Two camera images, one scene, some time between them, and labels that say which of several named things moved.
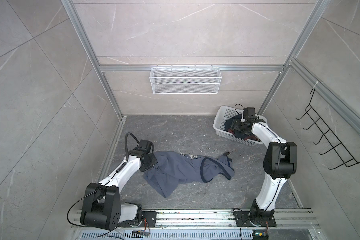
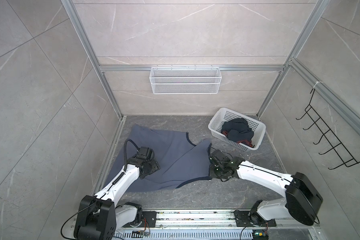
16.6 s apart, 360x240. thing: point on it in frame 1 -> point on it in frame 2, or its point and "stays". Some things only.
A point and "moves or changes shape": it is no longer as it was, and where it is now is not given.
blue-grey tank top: x=173 y=168 moves or changes shape
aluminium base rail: x=222 y=219 stays
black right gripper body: x=239 y=126 -> x=217 y=171
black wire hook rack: x=344 y=154 stays
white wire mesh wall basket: x=185 y=80 stays
